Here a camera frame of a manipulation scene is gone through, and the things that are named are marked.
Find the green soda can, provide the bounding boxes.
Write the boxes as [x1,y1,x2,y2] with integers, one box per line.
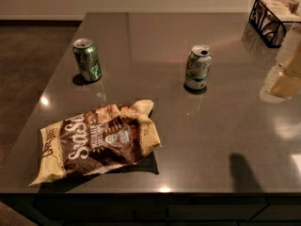
[73,38,102,82]

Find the black wire napkin holder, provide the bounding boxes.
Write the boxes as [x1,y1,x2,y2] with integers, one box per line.
[249,0,301,48]

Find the white napkins stack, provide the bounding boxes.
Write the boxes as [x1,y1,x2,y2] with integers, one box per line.
[260,0,301,22]

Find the white 7up can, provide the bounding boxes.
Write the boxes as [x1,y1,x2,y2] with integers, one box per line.
[184,45,212,90]

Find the brown yellow chip bag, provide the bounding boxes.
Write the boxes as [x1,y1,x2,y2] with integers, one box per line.
[33,100,160,185]

